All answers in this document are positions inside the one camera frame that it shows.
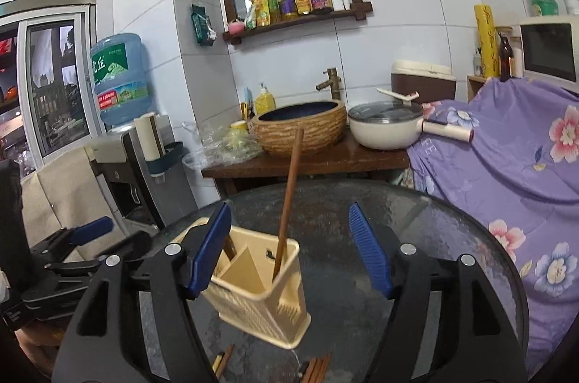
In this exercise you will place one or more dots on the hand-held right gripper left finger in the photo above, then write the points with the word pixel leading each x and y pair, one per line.
pixel 210 248

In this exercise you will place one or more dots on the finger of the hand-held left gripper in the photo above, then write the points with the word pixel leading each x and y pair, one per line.
pixel 92 227
pixel 129 245

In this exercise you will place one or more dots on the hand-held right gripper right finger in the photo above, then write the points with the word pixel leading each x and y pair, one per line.
pixel 368 248

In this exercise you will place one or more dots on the cream plastic utensil holder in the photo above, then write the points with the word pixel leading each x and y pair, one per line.
pixel 253 313

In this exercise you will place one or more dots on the brown wooden chopstick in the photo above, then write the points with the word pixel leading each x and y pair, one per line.
pixel 228 358
pixel 322 367
pixel 307 371
pixel 289 193

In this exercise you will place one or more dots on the beige cloth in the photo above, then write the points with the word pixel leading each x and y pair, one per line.
pixel 59 193

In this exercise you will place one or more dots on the grey water dispenser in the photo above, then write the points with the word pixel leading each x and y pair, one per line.
pixel 135 193

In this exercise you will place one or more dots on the dark wooden counter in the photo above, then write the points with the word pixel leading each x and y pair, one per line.
pixel 343 159

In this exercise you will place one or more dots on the teal roll holder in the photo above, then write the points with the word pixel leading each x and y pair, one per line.
pixel 172 159

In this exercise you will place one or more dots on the clear plastic bags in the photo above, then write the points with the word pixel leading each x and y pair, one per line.
pixel 217 148

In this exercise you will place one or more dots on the cream pan with glass lid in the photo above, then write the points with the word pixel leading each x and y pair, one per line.
pixel 384 132

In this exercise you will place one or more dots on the yellow cup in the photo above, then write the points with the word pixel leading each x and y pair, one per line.
pixel 238 130

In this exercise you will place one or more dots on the woven wash basin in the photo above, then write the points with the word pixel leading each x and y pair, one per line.
pixel 301 132

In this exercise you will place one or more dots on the sliding glass window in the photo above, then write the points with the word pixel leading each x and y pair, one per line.
pixel 49 84

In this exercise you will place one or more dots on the blue water jug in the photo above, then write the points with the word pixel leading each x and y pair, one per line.
pixel 120 80

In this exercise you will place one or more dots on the yellow dish soap bottle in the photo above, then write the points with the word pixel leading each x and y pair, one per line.
pixel 265 102

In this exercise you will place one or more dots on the white rice paddle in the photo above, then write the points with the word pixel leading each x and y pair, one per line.
pixel 398 95

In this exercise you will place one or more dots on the purple floral cloth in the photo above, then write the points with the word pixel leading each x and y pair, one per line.
pixel 506 166

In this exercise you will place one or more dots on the brass faucet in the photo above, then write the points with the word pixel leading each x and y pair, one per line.
pixel 332 82

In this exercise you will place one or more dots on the brown and cream rice cooker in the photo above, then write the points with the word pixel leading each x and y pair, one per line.
pixel 423 82

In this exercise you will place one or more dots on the light wooden crate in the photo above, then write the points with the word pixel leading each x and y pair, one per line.
pixel 475 87

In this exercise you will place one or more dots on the small clear bottle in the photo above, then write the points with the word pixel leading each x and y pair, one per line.
pixel 477 64

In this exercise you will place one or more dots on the pink cup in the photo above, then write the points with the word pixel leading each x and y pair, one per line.
pixel 235 27

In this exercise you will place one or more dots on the green packet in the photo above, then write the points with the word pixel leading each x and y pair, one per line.
pixel 202 26

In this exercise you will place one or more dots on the brown glass bottle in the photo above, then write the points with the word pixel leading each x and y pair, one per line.
pixel 505 62

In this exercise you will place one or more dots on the yellow wrap roll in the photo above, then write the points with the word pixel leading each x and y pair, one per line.
pixel 487 44

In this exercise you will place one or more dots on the yellow seasoning packet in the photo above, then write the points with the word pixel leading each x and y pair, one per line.
pixel 258 12

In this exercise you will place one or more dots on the green glass bottle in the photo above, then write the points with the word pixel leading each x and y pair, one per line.
pixel 272 5

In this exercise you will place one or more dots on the white microwave oven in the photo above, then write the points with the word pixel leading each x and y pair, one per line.
pixel 547 50

